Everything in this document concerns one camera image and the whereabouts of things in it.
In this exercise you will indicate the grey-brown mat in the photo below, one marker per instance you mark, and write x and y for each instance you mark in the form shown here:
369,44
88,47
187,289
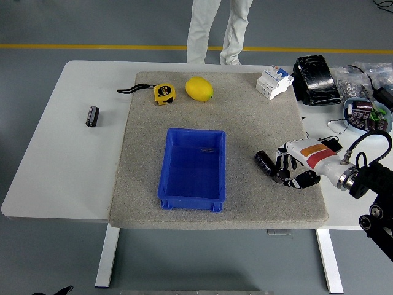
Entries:
245,123

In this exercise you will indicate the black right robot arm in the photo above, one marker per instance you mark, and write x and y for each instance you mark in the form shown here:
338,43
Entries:
371,178

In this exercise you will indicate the white table leg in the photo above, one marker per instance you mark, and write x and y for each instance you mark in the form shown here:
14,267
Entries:
106,261
330,261

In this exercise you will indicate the metal paper clip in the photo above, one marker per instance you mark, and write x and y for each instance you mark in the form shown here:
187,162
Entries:
208,150

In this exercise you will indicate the clear bag of washers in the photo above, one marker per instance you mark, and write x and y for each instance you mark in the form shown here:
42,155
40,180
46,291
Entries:
350,86

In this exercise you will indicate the clear plastic bag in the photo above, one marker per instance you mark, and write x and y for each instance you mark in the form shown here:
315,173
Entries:
379,72

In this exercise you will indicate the yellow lemon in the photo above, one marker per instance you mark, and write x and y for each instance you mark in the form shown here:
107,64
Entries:
199,88

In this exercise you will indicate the light blue bowl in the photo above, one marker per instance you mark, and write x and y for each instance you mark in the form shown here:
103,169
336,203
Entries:
348,106

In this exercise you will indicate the person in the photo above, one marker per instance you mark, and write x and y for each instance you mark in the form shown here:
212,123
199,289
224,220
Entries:
199,30

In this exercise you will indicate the black glossy case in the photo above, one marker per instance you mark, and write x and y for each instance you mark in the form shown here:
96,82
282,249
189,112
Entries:
317,80

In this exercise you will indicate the green plastic clips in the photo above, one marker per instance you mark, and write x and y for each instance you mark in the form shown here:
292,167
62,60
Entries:
376,115

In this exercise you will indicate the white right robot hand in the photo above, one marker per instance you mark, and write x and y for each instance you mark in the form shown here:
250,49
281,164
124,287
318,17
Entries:
316,153

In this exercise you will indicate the grey under-table bracket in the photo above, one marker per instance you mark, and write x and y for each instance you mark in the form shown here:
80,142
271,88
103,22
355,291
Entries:
278,232

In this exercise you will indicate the yellow tape measure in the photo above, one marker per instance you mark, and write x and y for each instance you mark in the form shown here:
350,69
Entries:
164,94

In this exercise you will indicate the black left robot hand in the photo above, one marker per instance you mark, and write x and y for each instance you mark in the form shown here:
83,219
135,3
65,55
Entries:
61,291

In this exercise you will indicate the white circuit breaker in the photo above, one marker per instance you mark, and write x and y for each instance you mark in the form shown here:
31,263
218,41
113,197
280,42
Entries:
273,83

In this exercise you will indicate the blue plastic box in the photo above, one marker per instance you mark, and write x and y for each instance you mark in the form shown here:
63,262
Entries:
192,172

